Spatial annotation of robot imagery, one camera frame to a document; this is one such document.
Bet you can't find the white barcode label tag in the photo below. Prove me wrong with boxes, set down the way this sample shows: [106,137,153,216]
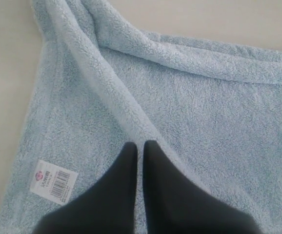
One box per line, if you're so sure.
[30,160,78,205]

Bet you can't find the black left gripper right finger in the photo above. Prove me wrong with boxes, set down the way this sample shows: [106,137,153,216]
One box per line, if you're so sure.
[142,140,261,234]

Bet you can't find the light blue terry towel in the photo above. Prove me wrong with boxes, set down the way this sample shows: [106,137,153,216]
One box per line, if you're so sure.
[0,0,282,234]

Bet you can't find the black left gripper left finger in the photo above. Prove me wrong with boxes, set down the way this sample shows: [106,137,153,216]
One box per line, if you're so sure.
[33,142,138,234]

